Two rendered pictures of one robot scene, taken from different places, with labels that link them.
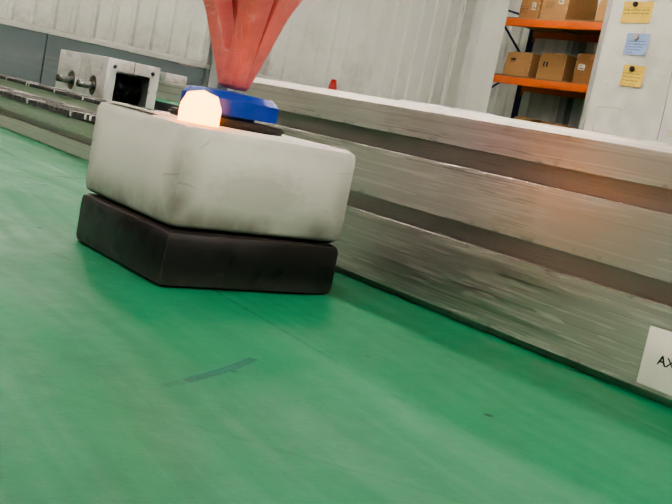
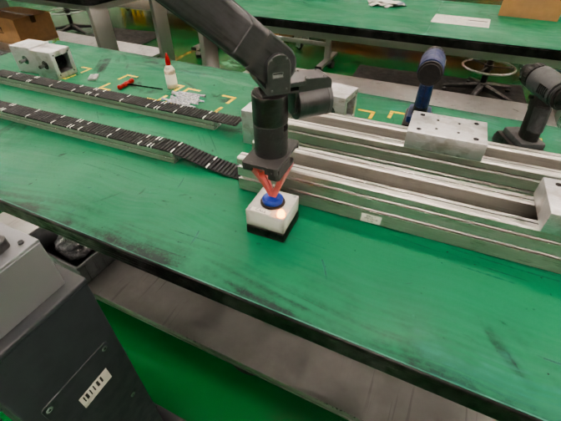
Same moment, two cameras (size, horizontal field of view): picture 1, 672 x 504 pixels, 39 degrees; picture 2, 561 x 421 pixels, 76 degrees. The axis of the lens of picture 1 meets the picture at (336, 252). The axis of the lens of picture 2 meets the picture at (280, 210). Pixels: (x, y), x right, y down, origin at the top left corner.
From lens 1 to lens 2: 0.52 m
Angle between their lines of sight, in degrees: 41
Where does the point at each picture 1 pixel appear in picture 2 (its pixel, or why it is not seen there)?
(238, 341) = (314, 255)
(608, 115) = not seen: outside the picture
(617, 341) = (356, 214)
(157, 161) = (275, 224)
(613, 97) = not seen: outside the picture
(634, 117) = not seen: outside the picture
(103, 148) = (252, 218)
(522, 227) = (331, 196)
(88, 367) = (315, 281)
